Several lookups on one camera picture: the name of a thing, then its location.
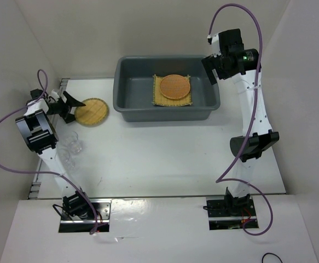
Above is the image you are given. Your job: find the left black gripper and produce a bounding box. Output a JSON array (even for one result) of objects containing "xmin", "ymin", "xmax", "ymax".
[{"xmin": 46, "ymin": 92, "xmax": 85, "ymax": 123}]

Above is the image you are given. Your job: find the round green-rimmed bamboo tray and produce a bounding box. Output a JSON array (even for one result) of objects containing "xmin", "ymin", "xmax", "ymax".
[{"xmin": 74, "ymin": 98, "xmax": 109, "ymax": 127}]

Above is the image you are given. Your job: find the clear glass bowl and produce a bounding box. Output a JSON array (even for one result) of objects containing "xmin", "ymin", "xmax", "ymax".
[{"xmin": 61, "ymin": 131, "xmax": 83, "ymax": 155}]

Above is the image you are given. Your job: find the round orange woven tray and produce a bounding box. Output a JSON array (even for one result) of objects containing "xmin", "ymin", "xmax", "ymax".
[{"xmin": 159, "ymin": 75, "xmax": 190, "ymax": 100}]

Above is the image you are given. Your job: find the square bamboo mat tray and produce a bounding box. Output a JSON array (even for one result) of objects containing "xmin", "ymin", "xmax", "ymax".
[{"xmin": 153, "ymin": 75, "xmax": 193, "ymax": 107}]

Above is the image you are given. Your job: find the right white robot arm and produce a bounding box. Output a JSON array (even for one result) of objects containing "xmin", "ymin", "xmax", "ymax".
[{"xmin": 202, "ymin": 29, "xmax": 280, "ymax": 215}]

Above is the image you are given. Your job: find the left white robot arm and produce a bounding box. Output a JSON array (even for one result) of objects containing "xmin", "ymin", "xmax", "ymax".
[{"xmin": 15, "ymin": 89, "xmax": 94, "ymax": 219}]

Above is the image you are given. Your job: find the grey plastic bin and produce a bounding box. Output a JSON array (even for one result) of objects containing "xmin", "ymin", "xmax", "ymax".
[{"xmin": 113, "ymin": 55, "xmax": 221, "ymax": 122}]

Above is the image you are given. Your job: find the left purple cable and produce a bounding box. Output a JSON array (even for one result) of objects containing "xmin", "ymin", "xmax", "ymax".
[{"xmin": 0, "ymin": 69, "xmax": 108, "ymax": 236}]

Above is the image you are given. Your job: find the purple cable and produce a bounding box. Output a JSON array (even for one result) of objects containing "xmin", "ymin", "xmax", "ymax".
[
  {"xmin": 0, "ymin": 69, "xmax": 108, "ymax": 236},
  {"xmin": 207, "ymin": 3, "xmax": 274, "ymax": 236}
]

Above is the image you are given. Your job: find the aluminium table edge rail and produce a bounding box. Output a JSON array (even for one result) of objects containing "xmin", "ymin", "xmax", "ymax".
[{"xmin": 25, "ymin": 81, "xmax": 72, "ymax": 196}]

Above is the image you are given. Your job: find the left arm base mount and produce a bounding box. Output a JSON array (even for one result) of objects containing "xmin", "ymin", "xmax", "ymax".
[{"xmin": 52, "ymin": 199, "xmax": 112, "ymax": 233}]

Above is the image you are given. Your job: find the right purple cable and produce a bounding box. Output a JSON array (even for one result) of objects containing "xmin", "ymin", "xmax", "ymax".
[{"xmin": 207, "ymin": 3, "xmax": 274, "ymax": 236}]

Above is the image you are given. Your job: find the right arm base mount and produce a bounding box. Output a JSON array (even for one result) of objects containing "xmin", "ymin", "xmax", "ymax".
[{"xmin": 202, "ymin": 196, "xmax": 259, "ymax": 231}]

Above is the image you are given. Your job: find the black cable loop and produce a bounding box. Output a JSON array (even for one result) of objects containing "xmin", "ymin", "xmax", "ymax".
[{"xmin": 262, "ymin": 253, "xmax": 284, "ymax": 263}]

